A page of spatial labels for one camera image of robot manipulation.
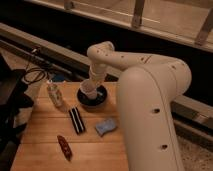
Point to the blue object behind table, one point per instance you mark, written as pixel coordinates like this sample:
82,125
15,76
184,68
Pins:
58,78

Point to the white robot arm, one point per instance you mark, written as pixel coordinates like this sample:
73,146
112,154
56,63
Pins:
145,89

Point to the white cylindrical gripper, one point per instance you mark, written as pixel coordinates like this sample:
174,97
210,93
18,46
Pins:
97,73

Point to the black white striped block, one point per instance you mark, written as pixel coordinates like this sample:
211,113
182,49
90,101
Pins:
77,120

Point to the dark blue ceramic bowl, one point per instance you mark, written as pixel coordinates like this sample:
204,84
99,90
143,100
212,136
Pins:
101,97

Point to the black chair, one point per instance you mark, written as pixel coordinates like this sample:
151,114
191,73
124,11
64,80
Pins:
12,98

